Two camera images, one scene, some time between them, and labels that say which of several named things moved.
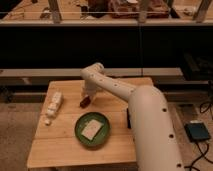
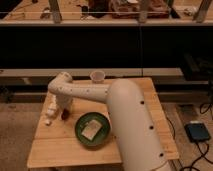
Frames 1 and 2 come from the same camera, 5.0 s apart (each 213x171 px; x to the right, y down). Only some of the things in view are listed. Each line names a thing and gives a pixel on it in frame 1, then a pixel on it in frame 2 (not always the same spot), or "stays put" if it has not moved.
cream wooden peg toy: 54,104 stays put
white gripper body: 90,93 → 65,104
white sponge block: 91,128 stays put
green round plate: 101,136 stays put
